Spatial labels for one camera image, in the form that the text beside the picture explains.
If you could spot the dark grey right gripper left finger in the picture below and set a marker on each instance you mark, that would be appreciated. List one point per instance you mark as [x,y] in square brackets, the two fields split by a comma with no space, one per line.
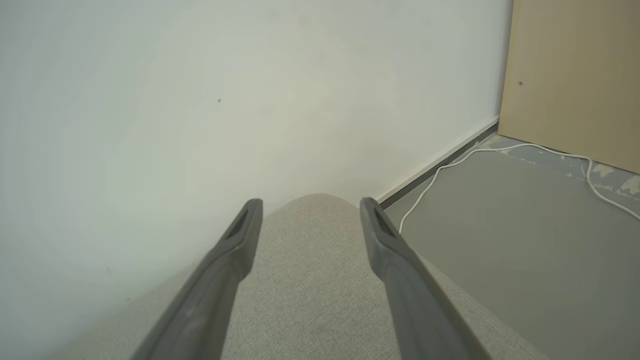
[210,300]

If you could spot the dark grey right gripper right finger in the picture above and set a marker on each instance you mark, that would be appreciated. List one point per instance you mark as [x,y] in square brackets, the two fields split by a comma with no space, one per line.
[415,310]

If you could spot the grey fabric sofa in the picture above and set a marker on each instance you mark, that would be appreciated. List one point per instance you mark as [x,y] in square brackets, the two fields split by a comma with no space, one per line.
[310,280]

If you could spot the beige wooden cabinet panel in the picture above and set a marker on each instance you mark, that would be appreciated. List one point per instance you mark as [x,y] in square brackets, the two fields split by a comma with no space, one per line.
[575,75]

